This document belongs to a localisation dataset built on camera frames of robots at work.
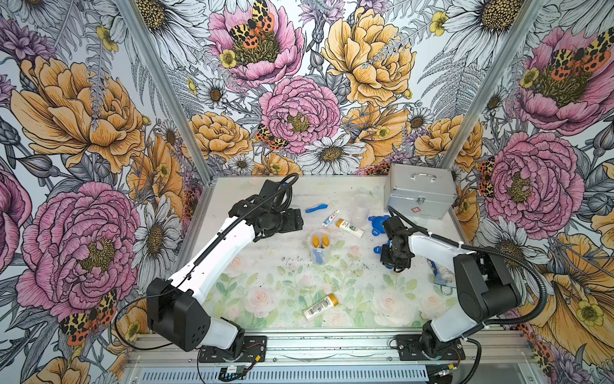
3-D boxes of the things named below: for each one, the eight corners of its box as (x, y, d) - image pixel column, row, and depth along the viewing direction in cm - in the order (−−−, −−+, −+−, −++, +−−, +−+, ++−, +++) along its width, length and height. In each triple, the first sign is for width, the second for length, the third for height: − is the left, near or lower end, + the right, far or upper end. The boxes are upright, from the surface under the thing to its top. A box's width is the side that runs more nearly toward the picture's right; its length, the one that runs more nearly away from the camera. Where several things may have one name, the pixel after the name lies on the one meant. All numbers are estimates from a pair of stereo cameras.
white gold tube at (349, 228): (335, 225, 106) (336, 221, 104) (338, 222, 107) (339, 217, 105) (360, 238, 102) (362, 234, 99) (363, 234, 103) (364, 230, 101)
